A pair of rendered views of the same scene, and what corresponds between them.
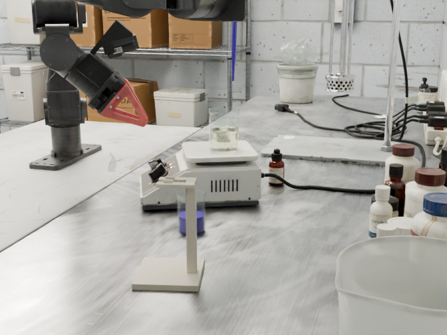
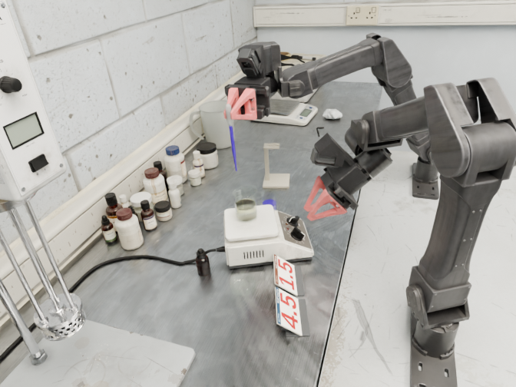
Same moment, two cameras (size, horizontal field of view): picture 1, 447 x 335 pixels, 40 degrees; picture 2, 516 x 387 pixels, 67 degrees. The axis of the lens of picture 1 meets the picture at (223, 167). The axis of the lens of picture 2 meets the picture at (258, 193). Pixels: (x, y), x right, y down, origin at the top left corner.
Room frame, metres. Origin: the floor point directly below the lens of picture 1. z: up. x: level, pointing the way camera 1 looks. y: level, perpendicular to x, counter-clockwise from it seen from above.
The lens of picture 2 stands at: (1.77, 0.09, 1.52)
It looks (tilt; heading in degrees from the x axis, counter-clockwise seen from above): 32 degrees down; 184
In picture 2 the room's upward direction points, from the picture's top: 4 degrees counter-clockwise
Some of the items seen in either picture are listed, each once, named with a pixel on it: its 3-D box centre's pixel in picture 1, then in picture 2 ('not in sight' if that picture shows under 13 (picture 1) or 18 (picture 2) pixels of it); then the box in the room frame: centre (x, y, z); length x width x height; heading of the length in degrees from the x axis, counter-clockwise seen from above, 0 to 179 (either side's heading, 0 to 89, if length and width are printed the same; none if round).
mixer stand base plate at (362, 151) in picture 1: (332, 148); (94, 377); (1.37, -0.25, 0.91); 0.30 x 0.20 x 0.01; 74
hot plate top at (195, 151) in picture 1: (218, 150); (250, 221); (1.03, 0.01, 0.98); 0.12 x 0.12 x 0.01; 8
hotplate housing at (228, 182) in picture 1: (203, 175); (262, 235); (1.03, 0.03, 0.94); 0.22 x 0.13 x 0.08; 98
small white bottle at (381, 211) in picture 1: (380, 213); (173, 193); (0.83, -0.22, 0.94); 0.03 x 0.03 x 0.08
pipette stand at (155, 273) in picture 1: (168, 228); (276, 163); (0.71, 0.07, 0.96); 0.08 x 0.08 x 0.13; 86
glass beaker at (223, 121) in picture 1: (222, 129); (246, 203); (1.01, 0.00, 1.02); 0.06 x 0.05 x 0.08; 137
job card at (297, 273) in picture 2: not in sight; (288, 274); (1.14, 0.09, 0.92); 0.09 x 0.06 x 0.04; 2
